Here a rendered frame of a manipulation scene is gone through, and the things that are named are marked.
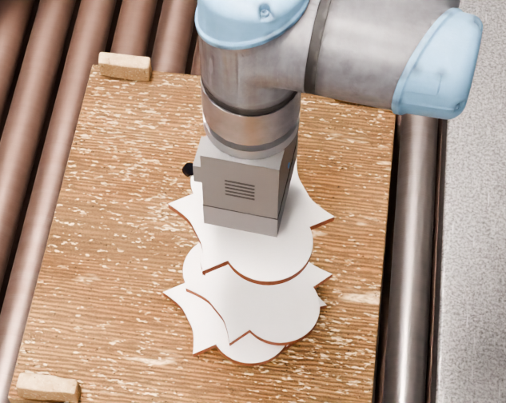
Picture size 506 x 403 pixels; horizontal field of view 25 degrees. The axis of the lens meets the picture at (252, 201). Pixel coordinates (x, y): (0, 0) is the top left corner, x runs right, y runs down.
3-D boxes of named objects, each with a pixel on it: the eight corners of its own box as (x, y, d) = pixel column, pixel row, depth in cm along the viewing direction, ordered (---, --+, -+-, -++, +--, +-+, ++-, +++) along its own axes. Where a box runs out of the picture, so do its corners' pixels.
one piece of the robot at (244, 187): (189, 29, 91) (197, 146, 105) (159, 121, 86) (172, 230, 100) (312, 50, 90) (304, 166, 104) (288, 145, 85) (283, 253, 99)
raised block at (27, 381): (82, 388, 113) (79, 377, 111) (78, 406, 112) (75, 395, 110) (22, 381, 113) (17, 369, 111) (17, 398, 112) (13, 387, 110)
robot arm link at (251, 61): (306, 30, 74) (177, 5, 75) (300, 129, 83) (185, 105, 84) (332, -58, 78) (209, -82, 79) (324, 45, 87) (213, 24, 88)
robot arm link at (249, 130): (189, 106, 84) (215, 21, 88) (192, 142, 88) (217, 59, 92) (290, 125, 84) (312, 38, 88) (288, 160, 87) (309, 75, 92)
